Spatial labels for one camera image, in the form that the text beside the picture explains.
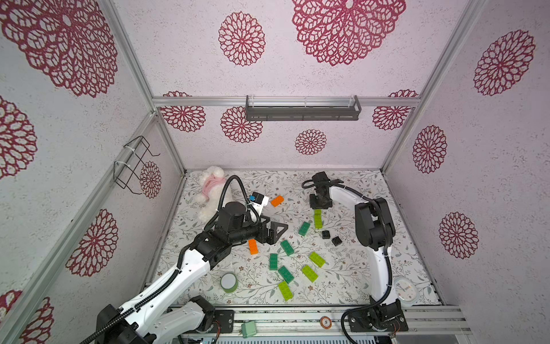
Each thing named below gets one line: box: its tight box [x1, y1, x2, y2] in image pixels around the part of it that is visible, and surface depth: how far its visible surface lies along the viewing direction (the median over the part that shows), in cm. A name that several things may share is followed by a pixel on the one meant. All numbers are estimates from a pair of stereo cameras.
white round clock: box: [393, 276, 419, 308], surface depth 80 cm
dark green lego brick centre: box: [280, 239, 295, 256], surface depth 93 cm
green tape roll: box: [219, 272, 239, 294], surface depth 80 cm
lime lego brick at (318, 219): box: [313, 209, 323, 230], surface depth 102 cm
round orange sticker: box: [320, 316, 333, 330], surface depth 75 cm
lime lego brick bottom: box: [277, 280, 295, 302], surface depth 81 cm
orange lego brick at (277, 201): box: [270, 194, 285, 208], surface depth 108 cm
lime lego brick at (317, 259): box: [309, 251, 326, 269], surface depth 89 cm
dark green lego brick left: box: [269, 252, 279, 271], surface depth 89 cm
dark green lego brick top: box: [297, 221, 311, 237], surface depth 99 cm
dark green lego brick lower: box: [277, 265, 295, 285], surface depth 85 cm
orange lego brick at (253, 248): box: [247, 238, 259, 256], surface depth 92 cm
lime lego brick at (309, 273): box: [301, 265, 319, 284], surface depth 85 cm
